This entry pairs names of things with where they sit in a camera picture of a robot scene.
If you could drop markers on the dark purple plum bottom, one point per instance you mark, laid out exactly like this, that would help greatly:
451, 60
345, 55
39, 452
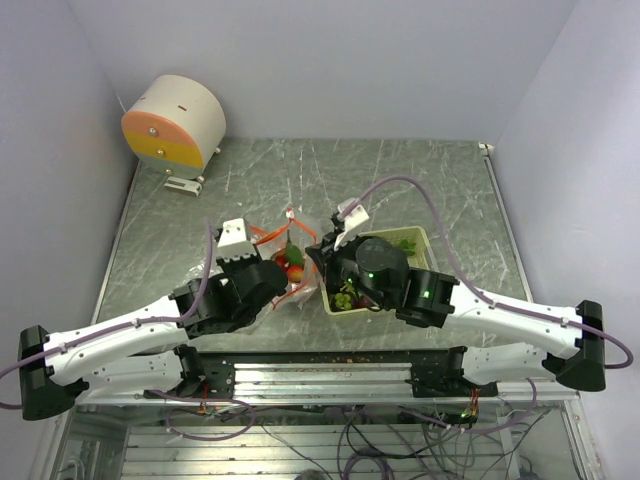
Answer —
365, 302

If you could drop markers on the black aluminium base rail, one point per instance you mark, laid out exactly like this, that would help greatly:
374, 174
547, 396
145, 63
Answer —
389, 376

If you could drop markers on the red cherry bunch with leaves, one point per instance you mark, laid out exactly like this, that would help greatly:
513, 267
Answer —
291, 260

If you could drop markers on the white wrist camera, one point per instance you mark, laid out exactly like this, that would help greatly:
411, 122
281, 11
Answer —
351, 218
235, 241

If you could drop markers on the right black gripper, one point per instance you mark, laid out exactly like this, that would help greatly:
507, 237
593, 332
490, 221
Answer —
326, 256

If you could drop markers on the round pastel drawer cabinet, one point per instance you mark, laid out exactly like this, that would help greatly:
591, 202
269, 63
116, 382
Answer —
175, 127

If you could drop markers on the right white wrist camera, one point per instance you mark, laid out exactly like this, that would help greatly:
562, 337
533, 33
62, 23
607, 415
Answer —
351, 218

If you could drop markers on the cream plastic basket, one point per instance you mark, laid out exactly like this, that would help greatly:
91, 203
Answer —
412, 240

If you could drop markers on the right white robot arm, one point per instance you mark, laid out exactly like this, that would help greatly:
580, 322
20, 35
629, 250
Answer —
564, 344

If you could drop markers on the clear zip bag orange zipper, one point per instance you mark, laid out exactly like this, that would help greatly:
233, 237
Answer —
299, 229

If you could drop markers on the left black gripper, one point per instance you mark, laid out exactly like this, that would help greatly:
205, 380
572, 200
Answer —
226, 265

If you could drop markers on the small green grape bunch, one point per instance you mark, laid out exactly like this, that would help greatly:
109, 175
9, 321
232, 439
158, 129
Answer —
342, 302

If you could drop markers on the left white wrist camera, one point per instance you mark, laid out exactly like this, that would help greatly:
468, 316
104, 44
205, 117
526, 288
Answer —
235, 241

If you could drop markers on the small white metal bracket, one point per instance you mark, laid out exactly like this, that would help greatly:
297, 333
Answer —
183, 186

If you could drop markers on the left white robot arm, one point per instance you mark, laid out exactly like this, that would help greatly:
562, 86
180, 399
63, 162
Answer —
146, 351

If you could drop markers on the white corner clip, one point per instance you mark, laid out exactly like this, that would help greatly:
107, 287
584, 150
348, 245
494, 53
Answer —
486, 148

